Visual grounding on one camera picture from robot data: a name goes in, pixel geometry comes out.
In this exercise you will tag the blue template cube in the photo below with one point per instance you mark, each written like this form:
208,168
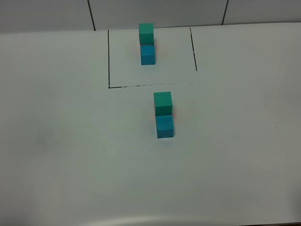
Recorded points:
147,53

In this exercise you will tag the green template cube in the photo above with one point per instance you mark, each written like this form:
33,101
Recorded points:
146,34

